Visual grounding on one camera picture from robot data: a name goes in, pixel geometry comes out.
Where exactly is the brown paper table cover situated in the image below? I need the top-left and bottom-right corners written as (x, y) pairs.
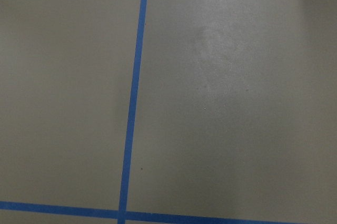
top-left (1, 0), bottom-right (336, 223)

